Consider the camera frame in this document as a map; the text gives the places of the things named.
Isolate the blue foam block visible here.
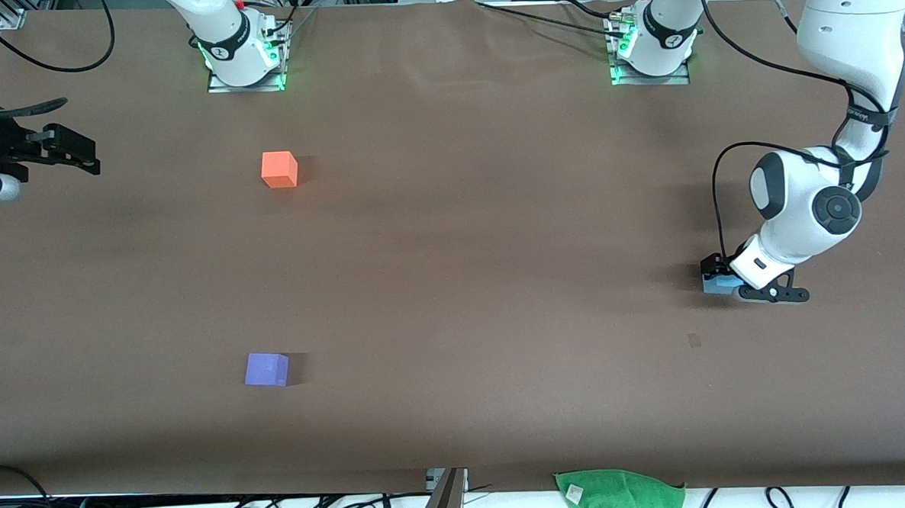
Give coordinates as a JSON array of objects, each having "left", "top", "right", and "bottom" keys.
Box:
[{"left": 702, "top": 271, "right": 742, "bottom": 297}]

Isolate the orange foam block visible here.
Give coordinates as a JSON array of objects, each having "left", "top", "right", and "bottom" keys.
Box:
[{"left": 260, "top": 150, "right": 300, "bottom": 190}]

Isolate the purple foam block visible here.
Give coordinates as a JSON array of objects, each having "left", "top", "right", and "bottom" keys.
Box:
[{"left": 243, "top": 351, "right": 291, "bottom": 389}]

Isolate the green cloth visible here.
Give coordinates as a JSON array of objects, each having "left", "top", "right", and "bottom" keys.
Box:
[{"left": 554, "top": 465, "right": 688, "bottom": 508}]

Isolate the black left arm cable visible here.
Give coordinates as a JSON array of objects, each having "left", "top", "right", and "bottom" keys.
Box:
[{"left": 697, "top": 0, "right": 897, "bottom": 262}]

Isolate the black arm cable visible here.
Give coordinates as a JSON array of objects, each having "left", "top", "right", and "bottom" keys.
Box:
[
  {"left": 697, "top": 0, "right": 897, "bottom": 262},
  {"left": 0, "top": 0, "right": 118, "bottom": 118}
]

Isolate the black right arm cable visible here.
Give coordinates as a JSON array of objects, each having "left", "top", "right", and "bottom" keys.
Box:
[{"left": 0, "top": 0, "right": 118, "bottom": 118}]

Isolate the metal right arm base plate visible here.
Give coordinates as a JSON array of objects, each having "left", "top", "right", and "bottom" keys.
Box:
[{"left": 204, "top": 17, "right": 295, "bottom": 95}]

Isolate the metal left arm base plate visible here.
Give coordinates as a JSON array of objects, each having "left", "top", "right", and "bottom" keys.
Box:
[{"left": 606, "top": 7, "right": 692, "bottom": 89}]

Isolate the black cable across table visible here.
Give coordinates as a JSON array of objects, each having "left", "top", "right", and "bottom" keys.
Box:
[{"left": 475, "top": 0, "right": 629, "bottom": 46}]

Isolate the grey metal post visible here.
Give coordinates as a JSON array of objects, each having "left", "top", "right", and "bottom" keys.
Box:
[{"left": 412, "top": 467, "right": 470, "bottom": 508}]

